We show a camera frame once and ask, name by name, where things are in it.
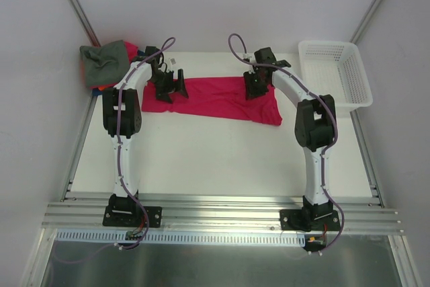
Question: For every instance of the white slotted cable duct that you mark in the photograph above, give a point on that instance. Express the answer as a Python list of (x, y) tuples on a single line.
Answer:
[(178, 237)]

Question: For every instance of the white plastic mesh basket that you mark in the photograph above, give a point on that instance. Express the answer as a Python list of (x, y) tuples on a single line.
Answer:
[(335, 68)]

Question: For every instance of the aluminium frame rail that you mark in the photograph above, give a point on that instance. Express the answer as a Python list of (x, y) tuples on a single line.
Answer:
[(363, 216)]

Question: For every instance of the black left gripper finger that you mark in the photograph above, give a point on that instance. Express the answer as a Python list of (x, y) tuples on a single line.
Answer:
[(164, 96), (180, 84)]

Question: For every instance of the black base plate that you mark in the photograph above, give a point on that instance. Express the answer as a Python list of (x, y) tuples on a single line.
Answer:
[(295, 220), (117, 218)]

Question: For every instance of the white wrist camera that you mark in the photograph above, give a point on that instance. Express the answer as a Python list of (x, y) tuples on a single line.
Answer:
[(248, 57), (169, 65)]

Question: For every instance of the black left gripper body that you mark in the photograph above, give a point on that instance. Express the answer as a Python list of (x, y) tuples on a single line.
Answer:
[(168, 87)]

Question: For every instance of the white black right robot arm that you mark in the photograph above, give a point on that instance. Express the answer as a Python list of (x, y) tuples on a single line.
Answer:
[(315, 130)]

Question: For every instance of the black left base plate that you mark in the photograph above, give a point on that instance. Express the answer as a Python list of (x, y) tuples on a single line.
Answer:
[(117, 218)]

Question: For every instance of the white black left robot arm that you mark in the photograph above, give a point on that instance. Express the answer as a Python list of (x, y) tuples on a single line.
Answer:
[(122, 119)]

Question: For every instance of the crimson pink t shirt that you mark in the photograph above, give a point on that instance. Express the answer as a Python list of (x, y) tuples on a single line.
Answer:
[(218, 97)]

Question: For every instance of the folded red t shirt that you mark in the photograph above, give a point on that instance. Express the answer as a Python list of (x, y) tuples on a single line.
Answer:
[(132, 50)]

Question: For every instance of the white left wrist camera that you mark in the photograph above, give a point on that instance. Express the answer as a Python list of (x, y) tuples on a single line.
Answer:
[(169, 65)]

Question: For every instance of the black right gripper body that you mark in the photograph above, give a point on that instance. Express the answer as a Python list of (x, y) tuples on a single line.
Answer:
[(254, 82)]

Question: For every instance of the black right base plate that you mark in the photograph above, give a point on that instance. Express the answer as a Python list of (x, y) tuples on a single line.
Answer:
[(295, 220)]

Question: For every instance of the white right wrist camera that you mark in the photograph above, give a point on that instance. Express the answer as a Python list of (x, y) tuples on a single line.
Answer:
[(248, 57)]

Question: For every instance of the folded navy blue t shirt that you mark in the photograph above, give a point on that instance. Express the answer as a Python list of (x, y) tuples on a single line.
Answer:
[(96, 91)]

